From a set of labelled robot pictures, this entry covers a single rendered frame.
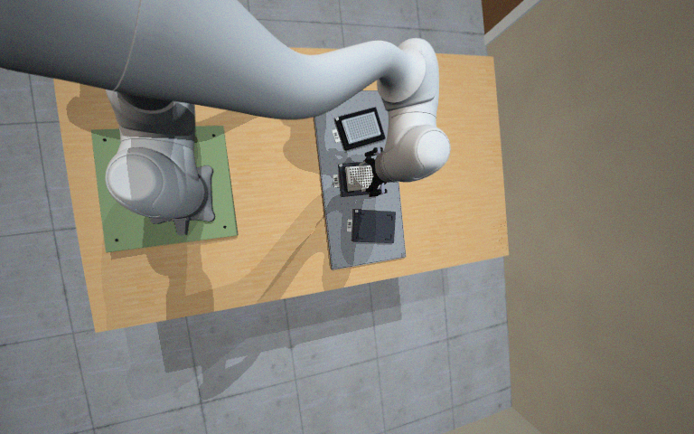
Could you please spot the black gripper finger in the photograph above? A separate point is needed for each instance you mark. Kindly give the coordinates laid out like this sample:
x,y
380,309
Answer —
x,y
369,160
373,189

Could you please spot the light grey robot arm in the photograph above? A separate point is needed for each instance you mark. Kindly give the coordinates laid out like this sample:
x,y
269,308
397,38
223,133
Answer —
x,y
213,53

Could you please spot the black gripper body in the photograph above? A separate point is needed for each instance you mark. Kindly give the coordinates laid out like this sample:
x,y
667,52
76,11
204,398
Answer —
x,y
375,175

